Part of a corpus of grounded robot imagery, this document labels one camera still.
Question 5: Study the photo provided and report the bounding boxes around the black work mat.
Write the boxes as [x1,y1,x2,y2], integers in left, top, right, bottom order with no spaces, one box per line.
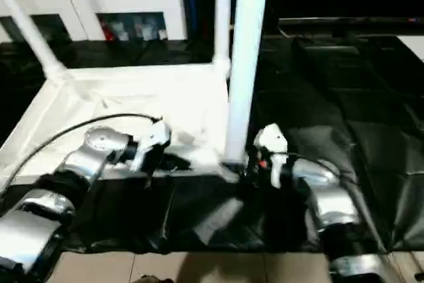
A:
[0,31,424,254]

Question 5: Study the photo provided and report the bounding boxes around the white plastic table leg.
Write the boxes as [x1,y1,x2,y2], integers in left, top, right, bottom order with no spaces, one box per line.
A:
[0,0,68,83]
[213,0,233,76]
[221,0,272,166]

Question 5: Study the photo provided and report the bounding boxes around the blue vertical panel edge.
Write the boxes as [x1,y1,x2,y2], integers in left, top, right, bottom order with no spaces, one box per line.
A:
[182,0,200,40]

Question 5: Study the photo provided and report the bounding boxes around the white glass-door cabinet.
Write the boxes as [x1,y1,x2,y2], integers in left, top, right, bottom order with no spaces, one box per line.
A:
[0,0,187,42]

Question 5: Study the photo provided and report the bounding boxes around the white flat board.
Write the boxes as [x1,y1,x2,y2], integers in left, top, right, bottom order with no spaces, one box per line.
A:
[396,34,424,62]

